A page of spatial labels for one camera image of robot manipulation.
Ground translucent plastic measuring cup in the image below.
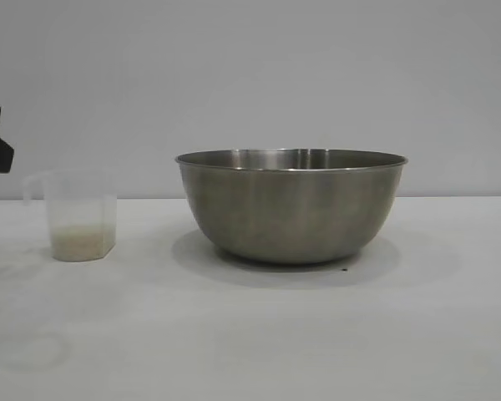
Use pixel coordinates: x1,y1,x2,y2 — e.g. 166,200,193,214
21,166,119,263

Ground white rice grains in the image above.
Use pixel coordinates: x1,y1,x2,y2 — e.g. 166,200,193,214
52,223,117,262

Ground stainless steel mixing bowl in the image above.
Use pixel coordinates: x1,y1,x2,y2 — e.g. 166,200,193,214
174,147,409,265

